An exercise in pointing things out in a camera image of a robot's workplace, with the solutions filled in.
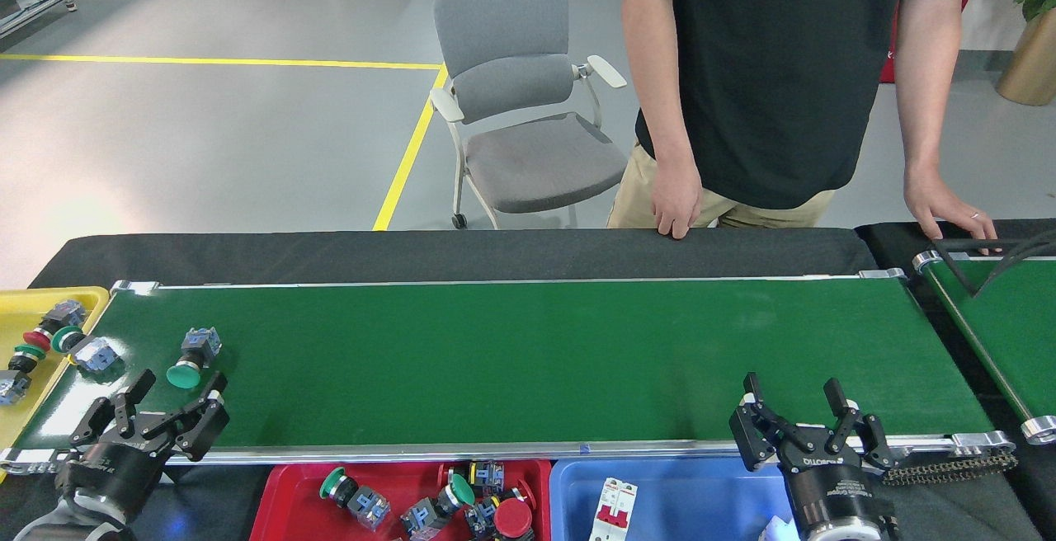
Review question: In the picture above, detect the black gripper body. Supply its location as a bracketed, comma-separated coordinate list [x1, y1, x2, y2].
[54, 434, 174, 525]
[784, 452, 898, 529]

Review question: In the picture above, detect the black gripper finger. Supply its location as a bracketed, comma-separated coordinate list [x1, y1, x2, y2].
[823, 378, 896, 472]
[70, 369, 158, 447]
[728, 372, 813, 473]
[140, 372, 230, 463]

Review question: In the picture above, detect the green mushroom push button switch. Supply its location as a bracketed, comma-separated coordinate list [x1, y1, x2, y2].
[0, 343, 47, 407]
[166, 327, 223, 390]
[51, 325, 122, 374]
[400, 473, 477, 540]
[319, 467, 392, 532]

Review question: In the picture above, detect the black head push button switch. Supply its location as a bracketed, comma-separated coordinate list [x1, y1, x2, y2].
[469, 460, 507, 494]

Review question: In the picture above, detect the blue plastic tray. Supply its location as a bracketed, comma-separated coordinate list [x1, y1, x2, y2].
[549, 457, 809, 541]

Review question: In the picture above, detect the red plastic tray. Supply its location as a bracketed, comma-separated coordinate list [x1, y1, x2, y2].
[249, 459, 552, 541]

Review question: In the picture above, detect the yellow plastic tray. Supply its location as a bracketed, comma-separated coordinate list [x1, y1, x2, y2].
[0, 285, 111, 484]

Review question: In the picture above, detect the green conveyor belt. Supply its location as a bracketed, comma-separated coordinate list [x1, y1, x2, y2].
[912, 250, 1056, 445]
[0, 269, 1017, 476]

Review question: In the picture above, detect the person's left hand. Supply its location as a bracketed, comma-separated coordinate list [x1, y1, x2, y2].
[903, 170, 1001, 256]

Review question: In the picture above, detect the person's right hand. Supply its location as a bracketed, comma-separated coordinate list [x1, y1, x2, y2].
[650, 158, 704, 241]

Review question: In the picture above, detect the black table cloth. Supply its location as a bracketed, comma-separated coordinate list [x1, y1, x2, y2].
[856, 218, 1056, 541]
[0, 228, 1044, 541]

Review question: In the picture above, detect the person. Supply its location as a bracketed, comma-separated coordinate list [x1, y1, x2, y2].
[606, 0, 1026, 256]

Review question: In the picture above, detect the red fire extinguisher cabinet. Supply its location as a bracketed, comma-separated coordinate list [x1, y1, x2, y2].
[879, 0, 973, 84]

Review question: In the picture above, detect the potted plant gold pot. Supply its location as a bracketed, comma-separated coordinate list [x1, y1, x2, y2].
[994, 0, 1056, 107]

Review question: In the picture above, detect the grey office chair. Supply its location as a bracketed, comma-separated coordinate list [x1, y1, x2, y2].
[429, 0, 629, 230]

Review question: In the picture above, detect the conveyor drive chain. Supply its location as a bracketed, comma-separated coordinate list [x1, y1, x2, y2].
[883, 450, 1018, 486]

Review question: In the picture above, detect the black cable loop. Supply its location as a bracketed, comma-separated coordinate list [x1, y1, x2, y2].
[931, 228, 1056, 299]

